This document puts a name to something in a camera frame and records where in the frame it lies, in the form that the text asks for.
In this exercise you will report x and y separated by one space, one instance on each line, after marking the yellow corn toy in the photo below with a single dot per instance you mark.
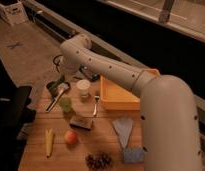
49 137

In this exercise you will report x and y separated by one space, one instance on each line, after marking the yellow plastic bin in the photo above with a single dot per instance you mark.
114 97

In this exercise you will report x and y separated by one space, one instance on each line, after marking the dark metal cup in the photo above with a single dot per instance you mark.
52 90

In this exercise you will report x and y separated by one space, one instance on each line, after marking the blue sponge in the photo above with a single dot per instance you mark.
133 155

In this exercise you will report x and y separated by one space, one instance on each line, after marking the dark rectangular sponge block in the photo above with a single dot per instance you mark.
81 122

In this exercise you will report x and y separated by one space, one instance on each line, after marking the green pepper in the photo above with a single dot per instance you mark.
57 82

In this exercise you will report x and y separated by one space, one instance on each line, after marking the grey folded cloth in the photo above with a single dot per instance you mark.
123 127

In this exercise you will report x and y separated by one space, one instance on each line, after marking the purple grape bunch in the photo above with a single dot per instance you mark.
98 162

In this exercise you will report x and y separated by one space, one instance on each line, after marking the green plastic cup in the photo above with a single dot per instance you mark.
65 104

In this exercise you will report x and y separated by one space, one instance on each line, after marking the white paper cup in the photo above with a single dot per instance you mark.
83 87

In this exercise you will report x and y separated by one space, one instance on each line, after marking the yellow red apple toy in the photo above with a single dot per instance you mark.
71 137

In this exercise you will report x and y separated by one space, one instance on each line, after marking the white cardboard box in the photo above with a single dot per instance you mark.
14 13

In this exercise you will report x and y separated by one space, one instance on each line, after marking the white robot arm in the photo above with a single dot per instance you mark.
169 118

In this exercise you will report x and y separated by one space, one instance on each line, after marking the blue black device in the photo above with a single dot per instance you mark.
91 76

